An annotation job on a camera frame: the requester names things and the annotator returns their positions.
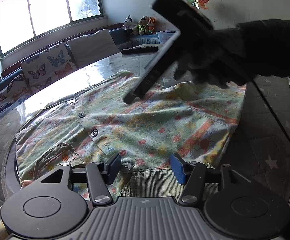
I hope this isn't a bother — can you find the upright butterfly cushion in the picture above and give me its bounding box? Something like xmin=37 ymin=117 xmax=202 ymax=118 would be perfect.
xmin=20 ymin=42 xmax=78 ymax=94

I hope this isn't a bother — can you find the clear plastic storage box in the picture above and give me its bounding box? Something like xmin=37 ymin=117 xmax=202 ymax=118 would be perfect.
xmin=157 ymin=30 xmax=177 ymax=44

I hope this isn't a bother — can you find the colourful patterned child shirt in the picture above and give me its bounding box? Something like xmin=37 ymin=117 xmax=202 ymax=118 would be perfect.
xmin=0 ymin=70 xmax=246 ymax=239

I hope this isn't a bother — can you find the window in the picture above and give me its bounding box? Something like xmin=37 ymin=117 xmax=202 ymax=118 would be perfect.
xmin=0 ymin=0 xmax=103 ymax=56

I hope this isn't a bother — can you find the black cable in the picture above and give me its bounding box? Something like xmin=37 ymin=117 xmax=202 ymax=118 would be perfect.
xmin=251 ymin=78 xmax=290 ymax=164

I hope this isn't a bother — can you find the right hand black glove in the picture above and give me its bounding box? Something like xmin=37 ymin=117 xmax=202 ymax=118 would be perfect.
xmin=174 ymin=19 xmax=290 ymax=88

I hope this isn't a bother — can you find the plain beige cushion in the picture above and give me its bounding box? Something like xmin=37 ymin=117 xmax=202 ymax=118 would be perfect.
xmin=67 ymin=29 xmax=120 ymax=68

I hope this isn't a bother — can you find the brown bear plush toy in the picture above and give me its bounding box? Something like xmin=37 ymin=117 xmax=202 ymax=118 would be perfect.
xmin=133 ymin=16 xmax=150 ymax=36

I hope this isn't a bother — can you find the lying butterfly cushion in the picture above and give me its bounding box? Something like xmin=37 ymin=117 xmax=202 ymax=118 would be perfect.
xmin=0 ymin=74 xmax=32 ymax=119

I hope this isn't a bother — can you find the orange plush toy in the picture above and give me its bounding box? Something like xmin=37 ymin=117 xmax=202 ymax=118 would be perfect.
xmin=147 ymin=17 xmax=155 ymax=35

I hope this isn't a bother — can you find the black white plush toy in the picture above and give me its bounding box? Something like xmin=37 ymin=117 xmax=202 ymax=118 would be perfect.
xmin=123 ymin=15 xmax=135 ymax=35

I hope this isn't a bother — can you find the blue sofa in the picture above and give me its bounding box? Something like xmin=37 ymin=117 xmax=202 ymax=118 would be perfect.
xmin=0 ymin=27 xmax=161 ymax=131

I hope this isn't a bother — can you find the colourful paper pinwheel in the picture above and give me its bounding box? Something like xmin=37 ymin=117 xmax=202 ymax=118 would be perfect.
xmin=188 ymin=0 xmax=210 ymax=10

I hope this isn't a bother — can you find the black remote control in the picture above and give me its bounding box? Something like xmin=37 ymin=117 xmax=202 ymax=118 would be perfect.
xmin=121 ymin=46 xmax=159 ymax=55

